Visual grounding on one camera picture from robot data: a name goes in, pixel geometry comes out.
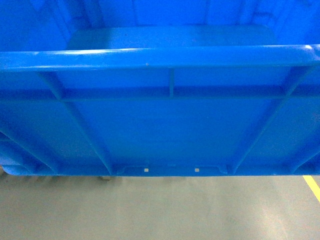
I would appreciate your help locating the large blue plastic crate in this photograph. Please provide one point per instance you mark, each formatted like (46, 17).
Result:
(160, 87)

